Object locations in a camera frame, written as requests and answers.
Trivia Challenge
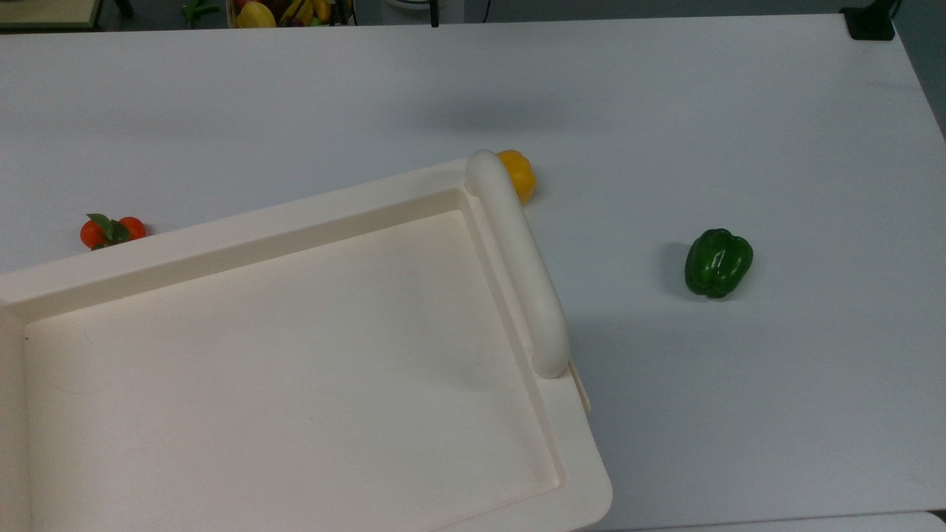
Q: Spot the cream cabinet door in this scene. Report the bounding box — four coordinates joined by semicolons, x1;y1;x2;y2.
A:
568;360;593;415

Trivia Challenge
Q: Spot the cream plastic cabinet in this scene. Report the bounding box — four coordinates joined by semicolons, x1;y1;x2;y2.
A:
0;150;613;532

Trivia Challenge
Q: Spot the yellow bell pepper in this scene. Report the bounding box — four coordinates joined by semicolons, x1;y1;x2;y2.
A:
495;150;537;206

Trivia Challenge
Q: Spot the green bell pepper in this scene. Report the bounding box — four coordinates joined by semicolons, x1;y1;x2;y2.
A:
684;228;755;300

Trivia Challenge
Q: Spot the basket of toy fruit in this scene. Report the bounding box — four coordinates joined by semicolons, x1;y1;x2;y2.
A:
225;0;356;30

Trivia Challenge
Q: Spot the orange tangerine cluster with leaves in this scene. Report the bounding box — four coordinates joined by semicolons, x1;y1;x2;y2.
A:
79;213;148;252

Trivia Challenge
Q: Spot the black table clamp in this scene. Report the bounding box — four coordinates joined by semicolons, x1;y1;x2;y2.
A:
840;0;899;42

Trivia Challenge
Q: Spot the wooden board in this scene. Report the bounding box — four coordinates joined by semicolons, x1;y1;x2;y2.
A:
0;0;105;31

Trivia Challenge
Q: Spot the cream cabinet carrying handle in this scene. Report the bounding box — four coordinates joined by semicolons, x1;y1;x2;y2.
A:
464;149;571;381

